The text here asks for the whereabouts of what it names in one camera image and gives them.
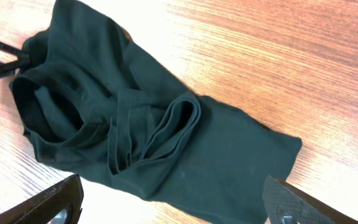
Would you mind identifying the black polo shirt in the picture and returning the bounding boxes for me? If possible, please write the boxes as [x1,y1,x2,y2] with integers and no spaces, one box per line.
[11,0,302,223]

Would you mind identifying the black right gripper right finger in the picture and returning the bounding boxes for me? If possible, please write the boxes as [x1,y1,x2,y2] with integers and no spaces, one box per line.
[262,176,358,224]

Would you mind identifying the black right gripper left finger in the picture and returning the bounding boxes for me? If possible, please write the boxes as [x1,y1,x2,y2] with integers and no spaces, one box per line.
[0,174,84,224]

